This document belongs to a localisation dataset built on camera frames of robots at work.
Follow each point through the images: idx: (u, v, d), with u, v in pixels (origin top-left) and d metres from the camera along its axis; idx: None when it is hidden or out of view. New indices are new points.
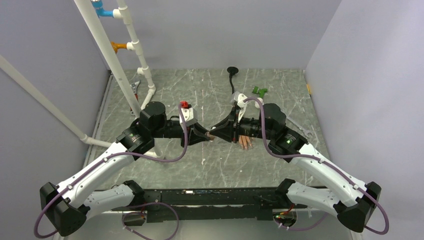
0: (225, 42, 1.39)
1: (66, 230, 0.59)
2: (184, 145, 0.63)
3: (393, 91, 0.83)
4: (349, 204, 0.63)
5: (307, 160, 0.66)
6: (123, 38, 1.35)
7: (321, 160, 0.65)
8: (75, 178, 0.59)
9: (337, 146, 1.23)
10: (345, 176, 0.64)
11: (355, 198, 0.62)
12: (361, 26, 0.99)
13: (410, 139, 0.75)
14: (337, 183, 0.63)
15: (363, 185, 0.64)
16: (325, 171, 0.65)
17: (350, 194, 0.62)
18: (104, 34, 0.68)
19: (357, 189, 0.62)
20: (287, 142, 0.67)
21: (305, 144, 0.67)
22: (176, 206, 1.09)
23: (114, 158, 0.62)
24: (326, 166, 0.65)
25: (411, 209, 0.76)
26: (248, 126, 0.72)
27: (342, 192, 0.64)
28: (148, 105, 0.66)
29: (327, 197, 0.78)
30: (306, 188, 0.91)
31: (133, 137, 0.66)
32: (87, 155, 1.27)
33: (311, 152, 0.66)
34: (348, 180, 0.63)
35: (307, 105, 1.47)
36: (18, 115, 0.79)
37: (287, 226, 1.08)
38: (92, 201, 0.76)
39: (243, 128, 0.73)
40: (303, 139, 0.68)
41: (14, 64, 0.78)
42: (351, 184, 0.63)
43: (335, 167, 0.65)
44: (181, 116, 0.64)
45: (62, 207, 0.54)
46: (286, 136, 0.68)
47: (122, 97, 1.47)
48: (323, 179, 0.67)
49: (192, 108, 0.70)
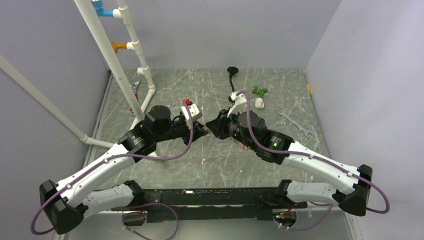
0: (225, 42, 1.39)
1: (63, 229, 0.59)
2: (189, 142, 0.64)
3: (393, 91, 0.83)
4: (349, 192, 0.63)
5: (298, 158, 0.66)
6: (123, 38, 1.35)
7: (311, 155, 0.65)
8: (74, 178, 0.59)
9: (337, 146, 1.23)
10: (337, 166, 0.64)
11: (351, 185, 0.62)
12: (361, 26, 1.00)
13: (410, 140, 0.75)
14: (332, 174, 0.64)
15: (355, 170, 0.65)
16: (317, 165, 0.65)
17: (346, 182, 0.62)
18: (104, 35, 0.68)
19: (351, 176, 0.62)
20: (274, 145, 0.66)
21: (292, 143, 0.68)
22: (176, 206, 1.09)
23: (114, 160, 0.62)
24: (317, 160, 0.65)
25: (411, 209, 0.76)
26: (234, 125, 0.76)
27: (338, 182, 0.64)
28: (153, 109, 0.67)
29: (324, 188, 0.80)
30: (304, 184, 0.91)
31: (135, 139, 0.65)
32: (87, 155, 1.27)
33: (299, 149, 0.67)
34: (341, 169, 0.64)
35: (307, 105, 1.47)
36: (18, 115, 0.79)
37: (287, 226, 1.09)
38: (91, 200, 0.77)
39: (229, 126, 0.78)
40: (288, 138, 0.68)
41: (15, 64, 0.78)
42: (345, 172, 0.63)
43: (326, 159, 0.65)
44: (188, 112, 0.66)
45: (60, 206, 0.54)
46: (272, 139, 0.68)
47: (122, 97, 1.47)
48: (319, 174, 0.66)
49: (195, 104, 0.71)
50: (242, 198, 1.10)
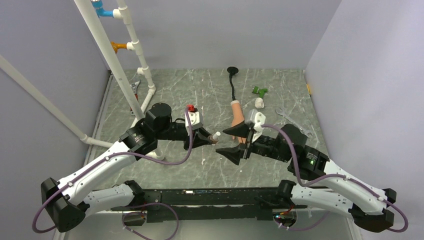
0: (225, 42, 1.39)
1: (65, 226, 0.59)
2: (189, 147, 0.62)
3: (394, 90, 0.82)
4: (373, 213, 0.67)
5: (334, 179, 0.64)
6: (123, 38, 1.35)
7: (347, 177, 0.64)
8: (76, 175, 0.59)
9: (337, 146, 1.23)
10: (368, 189, 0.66)
11: (381, 209, 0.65)
12: (361, 26, 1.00)
13: (409, 139, 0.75)
14: (365, 197, 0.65)
15: (383, 193, 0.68)
16: (352, 188, 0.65)
17: (377, 206, 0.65)
18: (104, 35, 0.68)
19: (381, 201, 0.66)
20: (311, 163, 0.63)
21: (328, 162, 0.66)
22: (176, 206, 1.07)
23: (116, 157, 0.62)
24: (351, 183, 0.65)
25: (410, 209, 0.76)
26: (263, 145, 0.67)
27: (367, 204, 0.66)
28: (154, 106, 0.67)
29: (338, 201, 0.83)
30: (312, 190, 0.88)
31: (136, 136, 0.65)
32: (87, 155, 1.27)
33: (334, 170, 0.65)
34: (373, 193, 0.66)
35: (307, 105, 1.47)
36: (18, 114, 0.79)
37: (287, 226, 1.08)
38: (92, 198, 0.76)
39: (257, 146, 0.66)
40: (324, 156, 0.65)
41: (15, 64, 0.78)
42: (375, 196, 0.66)
43: (360, 182, 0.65)
44: (187, 119, 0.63)
45: (61, 204, 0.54)
46: (308, 156, 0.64)
47: (122, 97, 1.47)
48: (349, 195, 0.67)
49: (198, 112, 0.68)
50: (243, 198, 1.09)
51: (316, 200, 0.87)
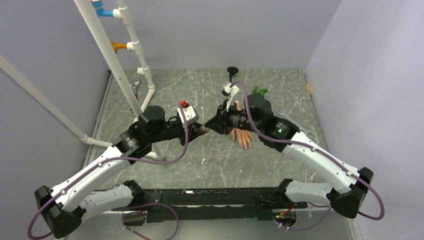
0: (225, 42, 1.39)
1: (61, 233, 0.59)
2: (185, 143, 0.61)
3: (393, 91, 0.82)
4: (343, 191, 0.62)
5: (300, 148, 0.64)
6: (123, 38, 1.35)
7: (314, 147, 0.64)
8: (69, 183, 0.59)
9: (337, 146, 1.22)
10: (338, 163, 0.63)
11: (349, 185, 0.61)
12: (360, 26, 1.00)
13: (408, 140, 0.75)
14: (331, 170, 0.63)
15: (356, 171, 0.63)
16: (319, 159, 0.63)
17: (344, 181, 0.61)
18: (104, 35, 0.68)
19: (350, 176, 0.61)
20: (279, 131, 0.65)
21: (297, 132, 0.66)
22: (176, 206, 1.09)
23: (109, 163, 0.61)
24: (318, 154, 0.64)
25: (410, 209, 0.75)
26: (237, 116, 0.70)
27: (334, 179, 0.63)
28: (147, 110, 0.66)
29: (321, 188, 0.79)
30: (302, 183, 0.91)
31: (129, 141, 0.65)
32: (87, 154, 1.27)
33: (304, 140, 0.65)
34: (341, 167, 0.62)
35: (307, 105, 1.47)
36: (18, 115, 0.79)
37: (287, 226, 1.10)
38: (88, 203, 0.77)
39: (232, 120, 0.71)
40: (294, 127, 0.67)
41: (15, 65, 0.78)
42: (344, 171, 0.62)
43: (328, 154, 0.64)
44: (183, 116, 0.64)
45: (55, 212, 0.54)
46: (277, 125, 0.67)
47: (122, 97, 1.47)
48: (317, 168, 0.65)
49: (191, 107, 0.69)
50: (243, 198, 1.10)
51: (303, 190, 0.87)
